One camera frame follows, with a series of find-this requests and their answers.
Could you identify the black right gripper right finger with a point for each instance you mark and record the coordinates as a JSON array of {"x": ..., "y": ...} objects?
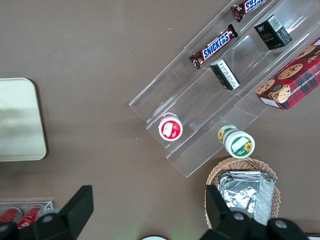
[{"x": 222, "y": 220}]

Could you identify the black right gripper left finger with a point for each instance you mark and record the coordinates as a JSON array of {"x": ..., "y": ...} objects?
[{"x": 72, "y": 212}]

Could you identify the light wicker basket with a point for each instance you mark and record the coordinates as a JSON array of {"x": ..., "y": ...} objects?
[{"x": 250, "y": 165}]

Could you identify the beige plastic tray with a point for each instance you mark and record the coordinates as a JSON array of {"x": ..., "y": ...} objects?
[{"x": 20, "y": 117}]

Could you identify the clear acrylic bottle rack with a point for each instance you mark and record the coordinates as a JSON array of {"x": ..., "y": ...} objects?
[{"x": 47, "y": 203}]

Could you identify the stack of foil trays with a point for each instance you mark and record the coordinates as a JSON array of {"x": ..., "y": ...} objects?
[{"x": 247, "y": 195}]

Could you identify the green lid yogurt cup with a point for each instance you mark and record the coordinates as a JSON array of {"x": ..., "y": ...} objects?
[{"x": 238, "y": 143}]

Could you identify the red lid yogurt cup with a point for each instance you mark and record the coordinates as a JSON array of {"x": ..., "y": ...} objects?
[{"x": 170, "y": 128}]

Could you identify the clear acrylic step stand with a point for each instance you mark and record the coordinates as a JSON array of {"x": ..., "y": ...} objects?
[{"x": 207, "y": 105}]

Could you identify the small black carton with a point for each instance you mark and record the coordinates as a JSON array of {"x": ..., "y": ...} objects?
[
  {"x": 225, "y": 75},
  {"x": 272, "y": 33}
]

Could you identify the red tartan cookie box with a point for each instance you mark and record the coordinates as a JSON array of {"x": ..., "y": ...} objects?
[{"x": 297, "y": 80}]

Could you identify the Snickers bar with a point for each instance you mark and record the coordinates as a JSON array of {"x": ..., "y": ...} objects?
[
  {"x": 247, "y": 8},
  {"x": 215, "y": 46}
]

